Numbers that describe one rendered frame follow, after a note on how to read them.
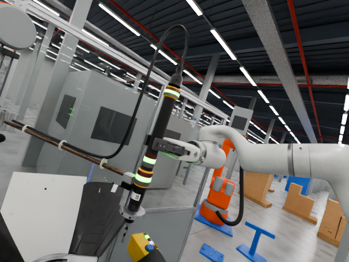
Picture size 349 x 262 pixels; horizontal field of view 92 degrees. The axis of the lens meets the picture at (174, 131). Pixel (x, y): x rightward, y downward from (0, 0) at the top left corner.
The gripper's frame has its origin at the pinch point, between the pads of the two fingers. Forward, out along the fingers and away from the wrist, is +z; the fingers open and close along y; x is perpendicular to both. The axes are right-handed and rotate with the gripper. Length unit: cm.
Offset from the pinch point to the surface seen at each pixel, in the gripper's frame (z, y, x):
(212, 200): -329, 173, -116
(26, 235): 18, 30, -45
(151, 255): -20.9, 7.4, -44.0
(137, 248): -31, 29, -59
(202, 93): -485, 466, 200
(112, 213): -1.3, 12.0, -28.2
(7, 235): 24.5, 7.6, -28.6
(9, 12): 42, 54, 27
